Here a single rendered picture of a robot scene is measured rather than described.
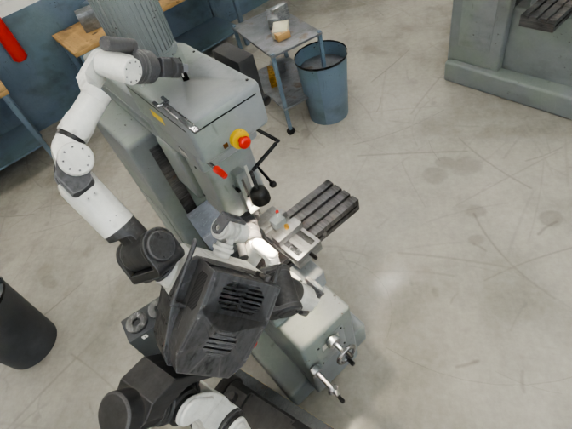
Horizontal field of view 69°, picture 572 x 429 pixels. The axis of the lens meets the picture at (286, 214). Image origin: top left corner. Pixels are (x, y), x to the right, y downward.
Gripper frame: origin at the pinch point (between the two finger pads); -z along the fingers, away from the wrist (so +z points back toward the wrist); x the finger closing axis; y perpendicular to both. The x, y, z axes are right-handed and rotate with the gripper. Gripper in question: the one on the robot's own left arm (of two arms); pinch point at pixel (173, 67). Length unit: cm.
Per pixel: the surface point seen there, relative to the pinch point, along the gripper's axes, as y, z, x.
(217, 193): -43.3, -17.7, 2.5
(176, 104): -10.0, 4.9, 4.3
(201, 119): -13.4, 8.2, 15.0
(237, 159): -30.6, -21.2, 8.9
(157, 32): 10.4, -9.5, -12.7
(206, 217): -72, -61, -33
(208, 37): 36, -372, -237
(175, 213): -67, -48, -42
